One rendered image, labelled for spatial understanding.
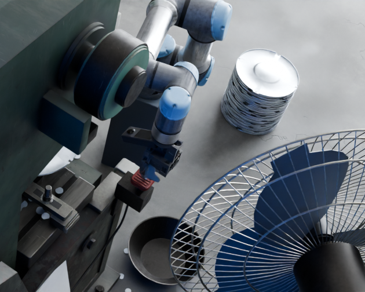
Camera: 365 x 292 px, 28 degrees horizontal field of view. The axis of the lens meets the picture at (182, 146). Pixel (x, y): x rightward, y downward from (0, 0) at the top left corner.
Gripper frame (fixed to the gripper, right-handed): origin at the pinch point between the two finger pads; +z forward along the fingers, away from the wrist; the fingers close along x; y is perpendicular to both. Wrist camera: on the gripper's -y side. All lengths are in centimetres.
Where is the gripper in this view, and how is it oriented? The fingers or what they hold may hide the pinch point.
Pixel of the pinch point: (145, 174)
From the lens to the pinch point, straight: 208.1
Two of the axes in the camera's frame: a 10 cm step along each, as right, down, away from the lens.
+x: 5.0, -6.0, 6.2
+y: 8.4, 5.2, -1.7
